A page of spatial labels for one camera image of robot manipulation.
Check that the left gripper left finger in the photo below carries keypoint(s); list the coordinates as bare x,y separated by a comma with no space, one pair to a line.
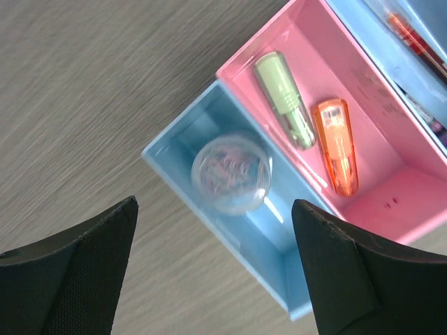
70,282

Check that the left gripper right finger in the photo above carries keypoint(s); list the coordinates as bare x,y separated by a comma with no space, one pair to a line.
362,283

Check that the light blue front bin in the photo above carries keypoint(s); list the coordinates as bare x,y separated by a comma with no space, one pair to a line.
262,240

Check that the light blue bin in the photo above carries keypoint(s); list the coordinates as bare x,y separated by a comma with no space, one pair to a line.
366,20
262,240

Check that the clear paperclip jar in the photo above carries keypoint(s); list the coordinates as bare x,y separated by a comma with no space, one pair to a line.
233,173

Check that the green mini highlighter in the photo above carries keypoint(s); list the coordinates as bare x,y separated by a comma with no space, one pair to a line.
278,85

